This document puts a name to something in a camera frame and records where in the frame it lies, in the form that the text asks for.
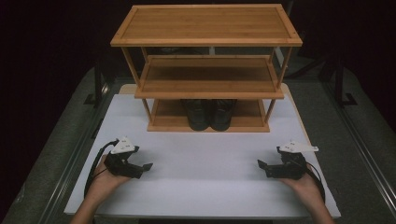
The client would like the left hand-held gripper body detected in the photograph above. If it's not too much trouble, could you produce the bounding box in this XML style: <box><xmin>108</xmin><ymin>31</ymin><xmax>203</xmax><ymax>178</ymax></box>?
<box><xmin>104</xmin><ymin>135</ymin><xmax>145</xmax><ymax>180</ymax></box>

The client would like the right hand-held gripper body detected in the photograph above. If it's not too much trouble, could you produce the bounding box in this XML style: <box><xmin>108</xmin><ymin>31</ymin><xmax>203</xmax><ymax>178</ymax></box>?
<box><xmin>268</xmin><ymin>140</ymin><xmax>319</xmax><ymax>181</ymax></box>

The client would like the black leather shoe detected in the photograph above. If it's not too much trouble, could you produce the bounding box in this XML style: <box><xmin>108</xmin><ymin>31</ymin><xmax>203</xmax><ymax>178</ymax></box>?
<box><xmin>210</xmin><ymin>98</ymin><xmax>238</xmax><ymax>132</ymax></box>
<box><xmin>180</xmin><ymin>98</ymin><xmax>213</xmax><ymax>132</ymax></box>

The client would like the wooden shelf rack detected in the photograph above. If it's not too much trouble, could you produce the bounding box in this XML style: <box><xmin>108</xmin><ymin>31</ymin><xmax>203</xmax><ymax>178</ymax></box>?
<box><xmin>110</xmin><ymin>3</ymin><xmax>304</xmax><ymax>133</ymax></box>

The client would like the person's left hand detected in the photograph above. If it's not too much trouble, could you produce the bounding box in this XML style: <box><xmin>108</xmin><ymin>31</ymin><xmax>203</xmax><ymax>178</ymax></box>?
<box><xmin>92</xmin><ymin>154</ymin><xmax>133</xmax><ymax>202</ymax></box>

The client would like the person's right hand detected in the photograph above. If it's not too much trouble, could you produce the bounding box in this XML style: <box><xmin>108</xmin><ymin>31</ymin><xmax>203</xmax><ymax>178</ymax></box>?
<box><xmin>279</xmin><ymin>166</ymin><xmax>321</xmax><ymax>203</ymax></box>

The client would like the black metal stand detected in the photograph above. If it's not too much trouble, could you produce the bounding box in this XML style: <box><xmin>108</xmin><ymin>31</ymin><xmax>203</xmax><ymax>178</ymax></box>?
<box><xmin>83</xmin><ymin>59</ymin><xmax>110</xmax><ymax>108</ymax></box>
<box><xmin>332</xmin><ymin>59</ymin><xmax>359</xmax><ymax>108</ymax></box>

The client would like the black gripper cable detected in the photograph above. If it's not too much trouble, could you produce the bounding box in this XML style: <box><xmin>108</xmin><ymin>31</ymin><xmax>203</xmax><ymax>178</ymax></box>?
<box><xmin>306</xmin><ymin>161</ymin><xmax>327</xmax><ymax>203</ymax></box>
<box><xmin>83</xmin><ymin>139</ymin><xmax>120</xmax><ymax>199</ymax></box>

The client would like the metal frame rail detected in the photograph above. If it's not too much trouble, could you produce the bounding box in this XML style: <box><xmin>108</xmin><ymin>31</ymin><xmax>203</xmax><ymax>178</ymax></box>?
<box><xmin>320</xmin><ymin>80</ymin><xmax>396</xmax><ymax>213</ymax></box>
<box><xmin>38</xmin><ymin>82</ymin><xmax>120</xmax><ymax>224</ymax></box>

